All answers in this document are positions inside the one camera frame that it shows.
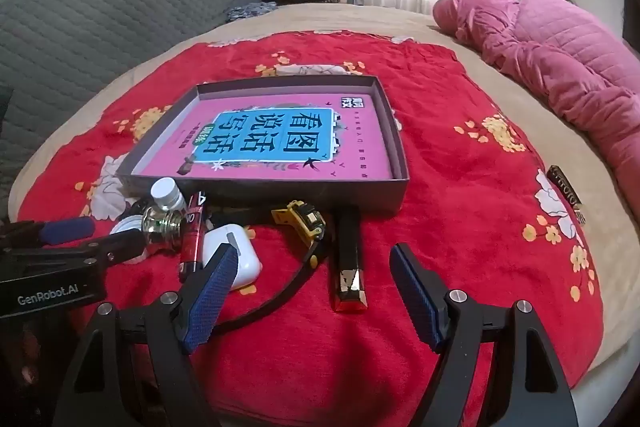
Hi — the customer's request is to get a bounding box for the red black tube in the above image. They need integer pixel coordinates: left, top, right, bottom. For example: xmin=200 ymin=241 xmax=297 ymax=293
xmin=178 ymin=192 xmax=208 ymax=283

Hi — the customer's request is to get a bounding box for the beige bed sheet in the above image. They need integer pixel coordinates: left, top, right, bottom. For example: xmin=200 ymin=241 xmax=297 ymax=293
xmin=0 ymin=2 xmax=640 ymax=408

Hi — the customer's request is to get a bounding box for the black blanket label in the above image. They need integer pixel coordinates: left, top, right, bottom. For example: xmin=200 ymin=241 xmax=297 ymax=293
xmin=546 ymin=164 xmax=585 ymax=224

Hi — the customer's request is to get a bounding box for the black gold lipstick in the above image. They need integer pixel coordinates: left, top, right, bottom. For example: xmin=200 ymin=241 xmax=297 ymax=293
xmin=328 ymin=206 xmax=371 ymax=314

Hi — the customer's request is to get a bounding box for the person's left forearm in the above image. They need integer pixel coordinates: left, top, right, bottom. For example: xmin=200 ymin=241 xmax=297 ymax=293
xmin=0 ymin=322 xmax=76 ymax=427

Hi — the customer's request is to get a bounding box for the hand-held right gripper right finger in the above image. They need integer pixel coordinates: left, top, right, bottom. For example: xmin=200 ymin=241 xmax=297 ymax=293
xmin=390 ymin=243 xmax=576 ymax=427

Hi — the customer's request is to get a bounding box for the gold rimmed glass jar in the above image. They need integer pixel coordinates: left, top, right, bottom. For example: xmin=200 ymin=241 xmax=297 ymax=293
xmin=141 ymin=206 xmax=187 ymax=254

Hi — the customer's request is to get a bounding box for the red floral blanket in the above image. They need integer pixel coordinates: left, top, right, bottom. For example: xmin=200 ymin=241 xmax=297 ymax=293
xmin=17 ymin=29 xmax=606 ymax=427

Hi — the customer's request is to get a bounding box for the pink quilt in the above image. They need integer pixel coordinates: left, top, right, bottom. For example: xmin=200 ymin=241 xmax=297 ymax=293
xmin=432 ymin=0 xmax=640 ymax=228

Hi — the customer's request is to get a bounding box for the white ribbed jar lid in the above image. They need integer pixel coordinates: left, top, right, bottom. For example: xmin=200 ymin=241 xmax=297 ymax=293
xmin=109 ymin=216 xmax=148 ymax=264

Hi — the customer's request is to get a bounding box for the black television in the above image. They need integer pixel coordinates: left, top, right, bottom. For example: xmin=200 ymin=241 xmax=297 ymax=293
xmin=622 ymin=0 xmax=640 ymax=48

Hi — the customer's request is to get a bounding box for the pink blue book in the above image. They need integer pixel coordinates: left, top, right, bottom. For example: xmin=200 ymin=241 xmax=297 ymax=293
xmin=137 ymin=94 xmax=393 ymax=182

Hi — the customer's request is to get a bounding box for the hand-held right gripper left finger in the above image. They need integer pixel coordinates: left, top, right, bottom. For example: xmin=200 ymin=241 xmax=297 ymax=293
xmin=52 ymin=242 xmax=240 ymax=427

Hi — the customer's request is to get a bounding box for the black hair clip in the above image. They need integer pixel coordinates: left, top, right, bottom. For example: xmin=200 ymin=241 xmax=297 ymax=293
xmin=122 ymin=199 xmax=153 ymax=220

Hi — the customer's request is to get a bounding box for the grey quilted headboard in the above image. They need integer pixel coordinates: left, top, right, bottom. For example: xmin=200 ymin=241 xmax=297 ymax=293
xmin=0 ymin=0 xmax=263 ymax=208

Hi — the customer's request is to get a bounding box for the yellow black wristwatch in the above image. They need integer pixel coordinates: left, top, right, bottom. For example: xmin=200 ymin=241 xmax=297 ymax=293
xmin=215 ymin=201 xmax=328 ymax=334

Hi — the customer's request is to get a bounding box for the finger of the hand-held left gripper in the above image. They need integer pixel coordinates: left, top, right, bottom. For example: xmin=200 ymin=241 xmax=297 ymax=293
xmin=75 ymin=231 xmax=147 ymax=269
xmin=0 ymin=217 xmax=97 ymax=250

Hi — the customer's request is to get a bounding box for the grey cardboard box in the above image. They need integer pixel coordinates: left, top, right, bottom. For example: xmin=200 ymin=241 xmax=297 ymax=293
xmin=116 ymin=76 xmax=411 ymax=217

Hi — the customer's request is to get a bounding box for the white pill bottle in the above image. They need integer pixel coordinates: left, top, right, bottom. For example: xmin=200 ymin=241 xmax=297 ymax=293
xmin=150 ymin=177 xmax=188 ymax=212

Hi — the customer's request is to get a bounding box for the white earbuds case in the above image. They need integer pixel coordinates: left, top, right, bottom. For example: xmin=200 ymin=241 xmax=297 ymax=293
xmin=201 ymin=223 xmax=263 ymax=292

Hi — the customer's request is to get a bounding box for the blue patterned cloth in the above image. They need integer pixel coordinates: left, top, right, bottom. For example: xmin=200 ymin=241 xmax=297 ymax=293
xmin=227 ymin=2 xmax=278 ymax=24

